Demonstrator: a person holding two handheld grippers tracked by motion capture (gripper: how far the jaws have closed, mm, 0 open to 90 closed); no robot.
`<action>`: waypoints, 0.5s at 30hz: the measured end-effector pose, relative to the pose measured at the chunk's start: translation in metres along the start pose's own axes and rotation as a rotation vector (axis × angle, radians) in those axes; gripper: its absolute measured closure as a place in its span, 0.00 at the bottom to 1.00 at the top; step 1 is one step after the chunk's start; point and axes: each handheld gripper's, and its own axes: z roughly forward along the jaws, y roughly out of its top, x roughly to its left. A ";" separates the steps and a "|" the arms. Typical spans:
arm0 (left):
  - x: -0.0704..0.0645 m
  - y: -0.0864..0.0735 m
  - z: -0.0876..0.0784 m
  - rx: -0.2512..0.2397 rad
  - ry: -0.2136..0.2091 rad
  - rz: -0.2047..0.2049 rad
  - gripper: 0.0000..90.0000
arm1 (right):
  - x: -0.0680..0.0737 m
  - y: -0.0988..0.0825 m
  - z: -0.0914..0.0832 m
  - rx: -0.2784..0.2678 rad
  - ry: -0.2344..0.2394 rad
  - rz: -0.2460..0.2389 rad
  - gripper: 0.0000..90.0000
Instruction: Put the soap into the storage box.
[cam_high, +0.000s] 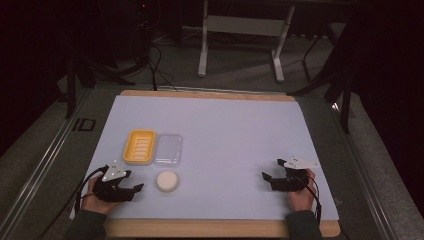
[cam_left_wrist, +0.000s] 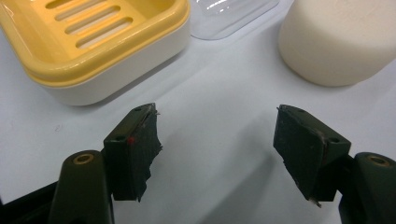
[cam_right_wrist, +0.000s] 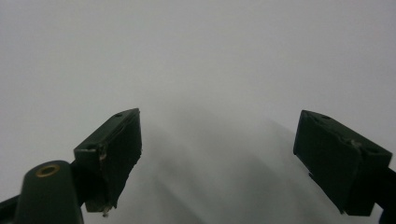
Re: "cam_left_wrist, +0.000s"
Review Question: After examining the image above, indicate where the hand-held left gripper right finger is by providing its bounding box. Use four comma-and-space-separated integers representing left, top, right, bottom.
273, 104, 396, 224

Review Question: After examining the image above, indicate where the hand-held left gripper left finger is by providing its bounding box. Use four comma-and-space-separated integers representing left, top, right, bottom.
48, 103, 163, 224

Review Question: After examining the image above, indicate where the cream white soap bar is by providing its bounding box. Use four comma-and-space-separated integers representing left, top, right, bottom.
277, 0, 396, 88

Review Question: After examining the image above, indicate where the yellow and white soap dish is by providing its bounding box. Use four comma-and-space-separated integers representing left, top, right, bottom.
0, 0, 191, 106

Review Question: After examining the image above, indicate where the clear plastic soap dish lid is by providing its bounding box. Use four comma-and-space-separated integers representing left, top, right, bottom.
190, 0, 280, 41

